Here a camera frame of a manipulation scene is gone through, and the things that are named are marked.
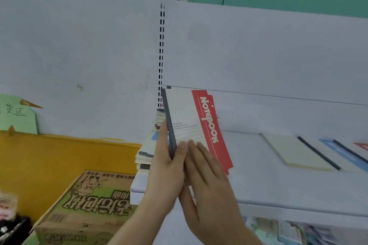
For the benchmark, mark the person's right forearm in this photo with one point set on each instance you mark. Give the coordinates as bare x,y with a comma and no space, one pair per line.
233,237

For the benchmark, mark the stack of notebooks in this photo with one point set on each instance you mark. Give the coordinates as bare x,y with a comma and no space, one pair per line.
145,150

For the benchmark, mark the red-striped white notebook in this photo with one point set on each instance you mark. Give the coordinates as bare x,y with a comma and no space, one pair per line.
184,110
362,146

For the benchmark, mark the plain cream notebook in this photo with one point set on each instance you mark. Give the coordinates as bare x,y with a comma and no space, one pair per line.
296,150

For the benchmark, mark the white shelf back panel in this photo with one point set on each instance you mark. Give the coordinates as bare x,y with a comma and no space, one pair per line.
258,52

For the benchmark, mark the white slotted shelf upright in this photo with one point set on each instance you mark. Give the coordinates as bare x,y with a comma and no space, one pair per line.
161,52

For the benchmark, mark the black plastic crate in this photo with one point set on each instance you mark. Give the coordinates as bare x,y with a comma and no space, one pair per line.
17,233

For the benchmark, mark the green printed cardboard box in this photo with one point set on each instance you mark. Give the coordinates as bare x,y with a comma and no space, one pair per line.
86,210

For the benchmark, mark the heap of small packets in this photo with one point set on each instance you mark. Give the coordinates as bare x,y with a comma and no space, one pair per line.
287,232

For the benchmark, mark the person's left hand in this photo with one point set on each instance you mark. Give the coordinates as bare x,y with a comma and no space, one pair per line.
164,178

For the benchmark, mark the green paper sign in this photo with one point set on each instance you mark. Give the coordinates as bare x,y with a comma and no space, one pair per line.
15,115

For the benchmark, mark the black basket of items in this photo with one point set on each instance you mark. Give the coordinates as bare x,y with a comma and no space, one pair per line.
7,204

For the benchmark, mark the blue-striped white notebook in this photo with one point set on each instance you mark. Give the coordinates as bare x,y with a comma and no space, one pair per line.
339,151

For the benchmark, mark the person's right hand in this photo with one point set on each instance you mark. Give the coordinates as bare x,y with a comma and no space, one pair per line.
212,196

